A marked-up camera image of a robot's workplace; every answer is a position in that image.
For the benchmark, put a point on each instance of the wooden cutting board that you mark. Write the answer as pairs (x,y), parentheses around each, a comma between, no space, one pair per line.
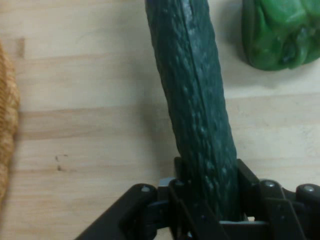
(75,100)

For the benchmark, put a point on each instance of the green bell pepper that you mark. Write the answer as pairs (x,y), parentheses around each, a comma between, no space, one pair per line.
(280,32)

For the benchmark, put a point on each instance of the woven wicker basket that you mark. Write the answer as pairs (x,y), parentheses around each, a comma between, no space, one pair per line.
(7,125)

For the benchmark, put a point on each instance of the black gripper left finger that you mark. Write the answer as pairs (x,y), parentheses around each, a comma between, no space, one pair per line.
(140,212)

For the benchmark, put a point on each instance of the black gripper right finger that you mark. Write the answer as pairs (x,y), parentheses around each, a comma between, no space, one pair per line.
(280,210)

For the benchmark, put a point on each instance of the dark green cucumber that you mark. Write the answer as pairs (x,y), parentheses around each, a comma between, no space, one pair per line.
(195,100)

